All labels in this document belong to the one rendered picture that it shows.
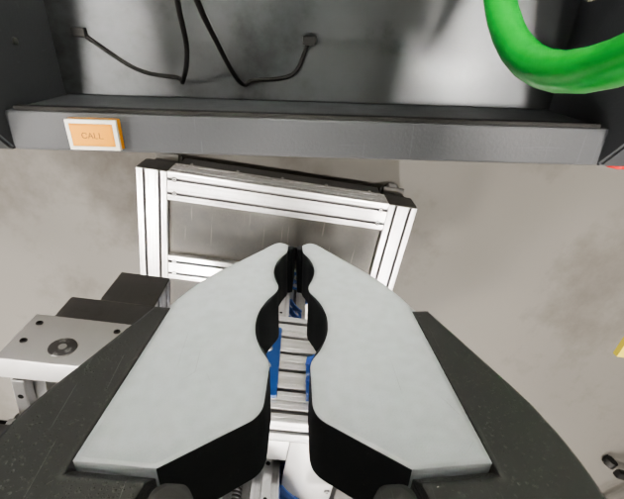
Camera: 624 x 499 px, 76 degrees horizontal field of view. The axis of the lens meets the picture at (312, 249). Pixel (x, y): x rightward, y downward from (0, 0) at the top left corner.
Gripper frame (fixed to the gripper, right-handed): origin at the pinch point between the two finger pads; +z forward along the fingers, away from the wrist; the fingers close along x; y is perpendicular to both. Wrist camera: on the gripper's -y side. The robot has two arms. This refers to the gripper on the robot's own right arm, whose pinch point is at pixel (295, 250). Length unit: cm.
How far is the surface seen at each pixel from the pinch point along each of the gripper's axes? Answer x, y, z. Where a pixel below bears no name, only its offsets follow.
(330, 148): 3.1, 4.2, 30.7
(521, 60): 8.5, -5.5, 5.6
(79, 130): -21.9, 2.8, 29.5
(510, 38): 8.7, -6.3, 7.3
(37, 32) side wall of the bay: -30, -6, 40
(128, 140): -17.8, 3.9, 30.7
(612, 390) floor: 153, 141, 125
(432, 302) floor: 56, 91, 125
